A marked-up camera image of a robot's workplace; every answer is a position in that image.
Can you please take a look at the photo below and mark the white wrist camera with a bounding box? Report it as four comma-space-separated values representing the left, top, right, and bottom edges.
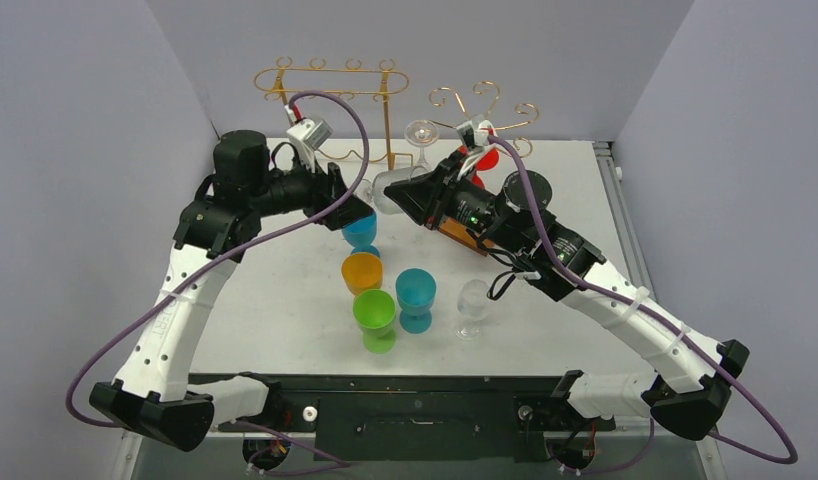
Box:
455, 115, 493, 163
284, 104, 333, 171

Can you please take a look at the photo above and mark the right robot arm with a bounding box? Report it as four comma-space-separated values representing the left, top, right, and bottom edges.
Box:
384, 160, 749, 441

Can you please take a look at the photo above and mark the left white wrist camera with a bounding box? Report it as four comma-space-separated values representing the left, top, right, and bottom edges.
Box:
284, 104, 333, 171

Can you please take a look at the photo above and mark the gold rectangular wire glass rack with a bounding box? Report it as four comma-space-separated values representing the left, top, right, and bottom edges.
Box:
253, 56, 415, 170

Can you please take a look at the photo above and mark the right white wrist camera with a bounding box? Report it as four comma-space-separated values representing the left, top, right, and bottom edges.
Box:
455, 115, 493, 163

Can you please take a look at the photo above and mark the teal plastic goblet front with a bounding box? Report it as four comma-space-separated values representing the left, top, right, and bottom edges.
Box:
395, 268, 437, 334

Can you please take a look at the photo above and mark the blue plastic goblet rear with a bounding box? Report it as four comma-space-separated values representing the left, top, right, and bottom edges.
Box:
341, 213, 381, 258

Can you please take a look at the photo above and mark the orange plastic goblet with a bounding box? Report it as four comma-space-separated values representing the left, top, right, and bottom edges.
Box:
341, 252, 383, 296

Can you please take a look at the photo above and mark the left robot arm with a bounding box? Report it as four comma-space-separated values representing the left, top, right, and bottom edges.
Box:
89, 126, 371, 452

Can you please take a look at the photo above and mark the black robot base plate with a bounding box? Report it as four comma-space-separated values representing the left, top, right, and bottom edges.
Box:
220, 375, 615, 462

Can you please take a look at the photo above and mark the clear glass tumbler goblet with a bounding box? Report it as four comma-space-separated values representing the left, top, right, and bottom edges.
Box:
359, 165, 430, 217

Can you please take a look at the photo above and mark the aluminium rail frame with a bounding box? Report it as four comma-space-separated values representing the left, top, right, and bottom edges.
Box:
109, 140, 730, 480

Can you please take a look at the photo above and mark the red plastic goblet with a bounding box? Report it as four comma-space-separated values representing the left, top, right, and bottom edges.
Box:
456, 146, 499, 188

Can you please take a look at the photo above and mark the clear wine glass front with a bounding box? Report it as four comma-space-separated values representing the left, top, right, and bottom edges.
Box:
455, 279, 491, 340

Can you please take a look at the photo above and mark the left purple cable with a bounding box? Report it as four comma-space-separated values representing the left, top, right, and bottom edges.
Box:
65, 90, 372, 477

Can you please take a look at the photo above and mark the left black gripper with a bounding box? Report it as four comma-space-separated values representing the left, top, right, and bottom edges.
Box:
249, 147, 372, 229

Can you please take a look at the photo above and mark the gold tree rack wooden base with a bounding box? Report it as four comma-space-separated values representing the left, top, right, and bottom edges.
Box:
427, 81, 541, 258

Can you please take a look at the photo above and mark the clear wine glass amber tint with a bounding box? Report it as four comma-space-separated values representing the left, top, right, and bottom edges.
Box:
404, 120, 440, 170

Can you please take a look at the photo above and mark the green plastic goblet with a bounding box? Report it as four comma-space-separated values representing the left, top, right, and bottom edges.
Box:
352, 289, 396, 354

